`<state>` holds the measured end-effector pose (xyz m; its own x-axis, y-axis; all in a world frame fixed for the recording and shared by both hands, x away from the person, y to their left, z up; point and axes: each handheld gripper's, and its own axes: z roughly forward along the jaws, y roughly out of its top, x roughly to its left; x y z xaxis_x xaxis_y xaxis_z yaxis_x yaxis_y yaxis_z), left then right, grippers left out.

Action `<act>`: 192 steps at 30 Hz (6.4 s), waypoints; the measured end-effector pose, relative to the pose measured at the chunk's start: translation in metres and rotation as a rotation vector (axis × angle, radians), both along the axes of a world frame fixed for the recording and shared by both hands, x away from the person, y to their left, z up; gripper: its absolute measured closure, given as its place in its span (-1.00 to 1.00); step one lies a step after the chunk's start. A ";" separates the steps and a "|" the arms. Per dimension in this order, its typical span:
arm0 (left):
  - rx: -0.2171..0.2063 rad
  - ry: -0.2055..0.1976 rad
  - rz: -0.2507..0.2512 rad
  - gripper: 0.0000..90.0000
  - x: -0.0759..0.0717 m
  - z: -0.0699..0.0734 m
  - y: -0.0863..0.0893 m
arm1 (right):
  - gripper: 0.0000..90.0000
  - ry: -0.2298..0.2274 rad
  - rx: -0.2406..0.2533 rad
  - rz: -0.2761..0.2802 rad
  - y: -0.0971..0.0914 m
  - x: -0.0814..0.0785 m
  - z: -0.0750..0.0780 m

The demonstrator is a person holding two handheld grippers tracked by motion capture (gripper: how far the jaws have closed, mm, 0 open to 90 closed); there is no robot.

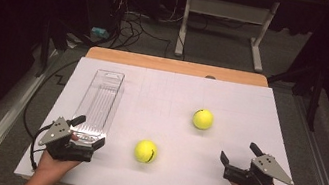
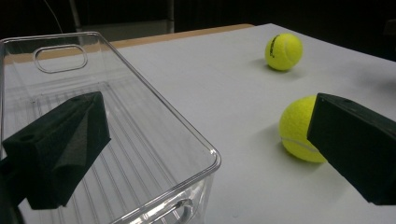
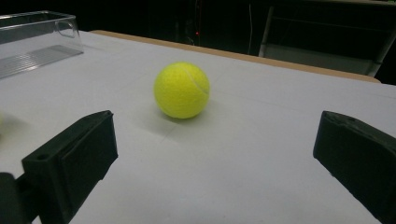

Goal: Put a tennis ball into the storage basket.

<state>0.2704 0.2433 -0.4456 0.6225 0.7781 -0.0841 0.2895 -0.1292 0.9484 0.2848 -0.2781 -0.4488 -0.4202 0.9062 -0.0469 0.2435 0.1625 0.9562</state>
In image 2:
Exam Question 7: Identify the yellow tennis ball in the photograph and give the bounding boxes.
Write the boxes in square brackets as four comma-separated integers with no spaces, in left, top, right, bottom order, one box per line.
[264,33,304,72]
[278,94,328,164]

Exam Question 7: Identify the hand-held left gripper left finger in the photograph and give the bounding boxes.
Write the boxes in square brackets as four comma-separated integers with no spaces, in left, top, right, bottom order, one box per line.
[1,91,112,210]

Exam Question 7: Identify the metal stand pole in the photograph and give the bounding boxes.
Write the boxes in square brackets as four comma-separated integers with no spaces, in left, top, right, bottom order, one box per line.
[165,0,176,34]
[68,0,83,32]

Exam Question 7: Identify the clear plastic storage bin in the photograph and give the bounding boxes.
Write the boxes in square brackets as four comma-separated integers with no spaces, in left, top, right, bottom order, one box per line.
[0,31,222,224]

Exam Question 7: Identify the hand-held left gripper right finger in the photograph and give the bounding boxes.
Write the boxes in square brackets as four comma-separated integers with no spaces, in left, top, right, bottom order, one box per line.
[306,92,396,206]

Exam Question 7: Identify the thin cable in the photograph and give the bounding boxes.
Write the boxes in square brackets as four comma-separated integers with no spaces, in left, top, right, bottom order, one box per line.
[43,0,64,34]

